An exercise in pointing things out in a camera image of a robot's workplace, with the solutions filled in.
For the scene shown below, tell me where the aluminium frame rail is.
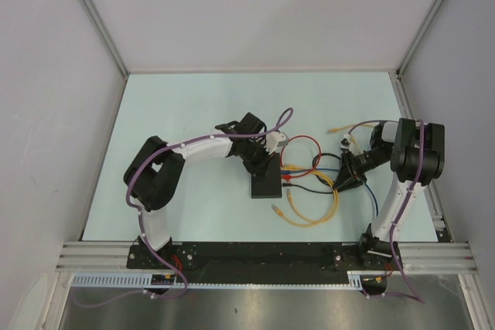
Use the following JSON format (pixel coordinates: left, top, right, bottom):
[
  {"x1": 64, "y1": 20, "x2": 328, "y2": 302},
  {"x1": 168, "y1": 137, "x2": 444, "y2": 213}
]
[{"x1": 56, "y1": 241, "x2": 478, "y2": 274}]

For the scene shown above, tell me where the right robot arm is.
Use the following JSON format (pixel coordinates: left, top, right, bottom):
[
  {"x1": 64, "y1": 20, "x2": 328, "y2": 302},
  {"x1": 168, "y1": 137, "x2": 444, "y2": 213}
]
[{"x1": 332, "y1": 118, "x2": 446, "y2": 270}]

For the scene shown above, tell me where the black network switch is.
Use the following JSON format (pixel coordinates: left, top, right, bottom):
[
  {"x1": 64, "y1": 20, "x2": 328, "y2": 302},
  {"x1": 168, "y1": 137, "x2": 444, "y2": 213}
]
[{"x1": 251, "y1": 152, "x2": 282, "y2": 199}]

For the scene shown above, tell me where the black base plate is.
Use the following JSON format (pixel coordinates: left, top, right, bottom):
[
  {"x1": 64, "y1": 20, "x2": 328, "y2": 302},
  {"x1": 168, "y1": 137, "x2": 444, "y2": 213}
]
[{"x1": 126, "y1": 240, "x2": 403, "y2": 285}]

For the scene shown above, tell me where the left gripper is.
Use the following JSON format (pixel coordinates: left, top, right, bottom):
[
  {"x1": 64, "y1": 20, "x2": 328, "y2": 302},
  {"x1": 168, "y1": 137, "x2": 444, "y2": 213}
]
[{"x1": 240, "y1": 139, "x2": 275, "y2": 179}]

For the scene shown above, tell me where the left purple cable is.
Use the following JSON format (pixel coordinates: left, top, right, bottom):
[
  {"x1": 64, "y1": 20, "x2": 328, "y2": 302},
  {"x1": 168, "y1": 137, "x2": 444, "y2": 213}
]
[{"x1": 71, "y1": 107, "x2": 294, "y2": 307}]

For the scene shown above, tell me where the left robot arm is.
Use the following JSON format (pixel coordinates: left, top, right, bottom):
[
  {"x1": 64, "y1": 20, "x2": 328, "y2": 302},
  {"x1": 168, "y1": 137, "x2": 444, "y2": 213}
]
[{"x1": 123, "y1": 113, "x2": 288, "y2": 268}]

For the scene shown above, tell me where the blue ethernet cable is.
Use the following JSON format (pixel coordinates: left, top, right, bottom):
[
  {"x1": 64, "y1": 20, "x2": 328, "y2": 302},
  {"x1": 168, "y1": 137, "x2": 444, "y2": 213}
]
[{"x1": 281, "y1": 167, "x2": 382, "y2": 215}]

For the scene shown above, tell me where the black power cable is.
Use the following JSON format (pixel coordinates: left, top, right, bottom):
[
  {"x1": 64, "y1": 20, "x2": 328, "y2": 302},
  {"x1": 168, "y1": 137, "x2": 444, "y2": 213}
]
[{"x1": 281, "y1": 151, "x2": 349, "y2": 194}]

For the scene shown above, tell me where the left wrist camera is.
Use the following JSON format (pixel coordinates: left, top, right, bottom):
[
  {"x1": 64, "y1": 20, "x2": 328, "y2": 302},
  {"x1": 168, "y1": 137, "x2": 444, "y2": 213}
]
[{"x1": 265, "y1": 131, "x2": 289, "y2": 154}]

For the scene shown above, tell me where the red ethernet cable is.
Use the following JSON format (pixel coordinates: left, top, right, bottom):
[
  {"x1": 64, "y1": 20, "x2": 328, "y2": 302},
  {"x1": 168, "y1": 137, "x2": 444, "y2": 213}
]
[{"x1": 279, "y1": 134, "x2": 323, "y2": 185}]

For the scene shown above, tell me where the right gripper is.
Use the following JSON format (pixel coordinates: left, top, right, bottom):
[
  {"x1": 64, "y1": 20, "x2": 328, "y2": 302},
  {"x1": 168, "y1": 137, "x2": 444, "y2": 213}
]
[{"x1": 333, "y1": 145, "x2": 392, "y2": 192}]

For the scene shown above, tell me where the purple cable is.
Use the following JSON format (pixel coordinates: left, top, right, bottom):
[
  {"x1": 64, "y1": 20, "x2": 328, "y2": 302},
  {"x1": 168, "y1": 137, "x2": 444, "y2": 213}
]
[
  {"x1": 346, "y1": 119, "x2": 426, "y2": 304},
  {"x1": 71, "y1": 107, "x2": 294, "y2": 307}
]

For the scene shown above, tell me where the slotted cable duct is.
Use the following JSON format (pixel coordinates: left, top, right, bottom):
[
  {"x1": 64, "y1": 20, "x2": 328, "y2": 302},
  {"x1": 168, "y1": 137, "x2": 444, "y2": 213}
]
[{"x1": 71, "y1": 270, "x2": 387, "y2": 291}]

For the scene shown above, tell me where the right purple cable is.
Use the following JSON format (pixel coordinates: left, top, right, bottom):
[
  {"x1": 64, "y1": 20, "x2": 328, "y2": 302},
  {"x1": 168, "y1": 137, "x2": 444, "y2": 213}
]
[{"x1": 346, "y1": 119, "x2": 426, "y2": 304}]

